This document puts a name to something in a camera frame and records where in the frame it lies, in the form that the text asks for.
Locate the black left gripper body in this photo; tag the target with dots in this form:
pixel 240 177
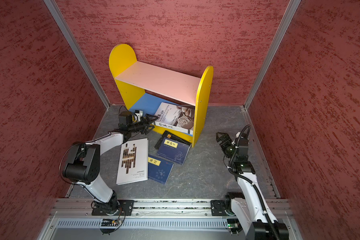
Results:
pixel 136 127

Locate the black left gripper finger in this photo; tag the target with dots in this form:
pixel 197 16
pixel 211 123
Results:
pixel 149 119
pixel 147 129

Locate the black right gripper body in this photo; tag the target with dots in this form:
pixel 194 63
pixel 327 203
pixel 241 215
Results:
pixel 227 148

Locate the white heritage cultural book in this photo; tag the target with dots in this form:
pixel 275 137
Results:
pixel 176 118

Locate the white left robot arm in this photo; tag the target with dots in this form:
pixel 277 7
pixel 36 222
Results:
pixel 82 159

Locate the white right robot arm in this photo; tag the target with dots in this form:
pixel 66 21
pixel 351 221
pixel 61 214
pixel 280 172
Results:
pixel 250 207

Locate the black book under blue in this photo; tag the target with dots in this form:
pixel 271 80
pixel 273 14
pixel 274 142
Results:
pixel 169 135

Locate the yellow pink blue bookshelf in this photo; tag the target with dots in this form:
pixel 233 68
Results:
pixel 142 86

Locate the blue book yellow label rear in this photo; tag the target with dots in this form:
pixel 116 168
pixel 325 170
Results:
pixel 173 150

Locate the blue book yellow label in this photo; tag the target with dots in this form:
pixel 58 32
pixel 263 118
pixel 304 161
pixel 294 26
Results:
pixel 173 150
pixel 159 169

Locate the white book brown pattern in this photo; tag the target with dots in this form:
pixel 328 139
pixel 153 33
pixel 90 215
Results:
pixel 133 163

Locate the blue book yellow label front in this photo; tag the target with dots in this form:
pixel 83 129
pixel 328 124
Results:
pixel 159 169

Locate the left corner aluminium profile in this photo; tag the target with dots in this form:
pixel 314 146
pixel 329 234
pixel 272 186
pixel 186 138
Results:
pixel 67 33

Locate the corner aluminium profile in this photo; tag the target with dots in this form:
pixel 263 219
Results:
pixel 67 33
pixel 278 37

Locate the right corner aluminium profile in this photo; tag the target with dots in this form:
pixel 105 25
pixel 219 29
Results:
pixel 278 37

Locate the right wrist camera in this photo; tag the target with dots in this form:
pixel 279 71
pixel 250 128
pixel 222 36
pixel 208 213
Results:
pixel 243 141

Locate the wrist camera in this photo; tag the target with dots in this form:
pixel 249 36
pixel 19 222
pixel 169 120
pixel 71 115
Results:
pixel 243 141
pixel 129 118

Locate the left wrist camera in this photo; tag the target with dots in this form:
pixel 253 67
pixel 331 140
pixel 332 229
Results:
pixel 129 118

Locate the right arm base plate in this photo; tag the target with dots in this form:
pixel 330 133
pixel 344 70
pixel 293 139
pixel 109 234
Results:
pixel 219 208

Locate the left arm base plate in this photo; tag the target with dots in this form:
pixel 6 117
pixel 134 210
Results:
pixel 124 207

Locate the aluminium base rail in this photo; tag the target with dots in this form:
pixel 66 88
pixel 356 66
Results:
pixel 166 214

